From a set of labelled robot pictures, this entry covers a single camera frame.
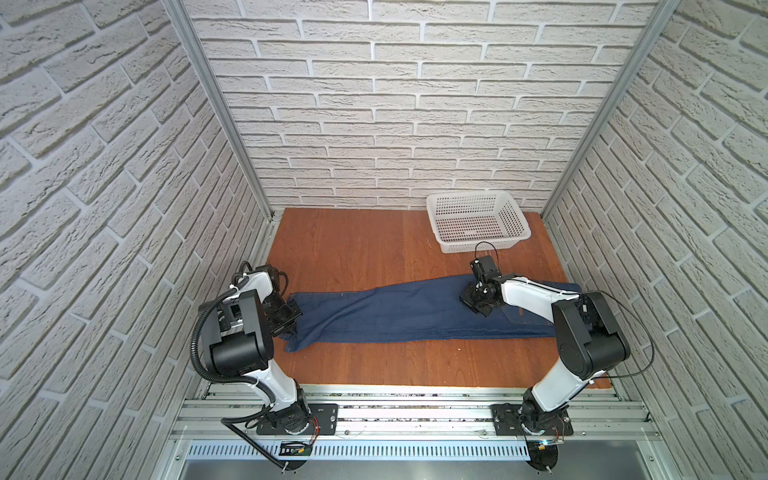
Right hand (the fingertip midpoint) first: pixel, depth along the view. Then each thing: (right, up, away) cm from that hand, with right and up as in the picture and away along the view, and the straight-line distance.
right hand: (464, 299), depth 95 cm
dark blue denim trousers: (-13, -3, -1) cm, 13 cm away
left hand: (-53, -7, -6) cm, 54 cm away
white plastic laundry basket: (+5, +28, +22) cm, 36 cm away
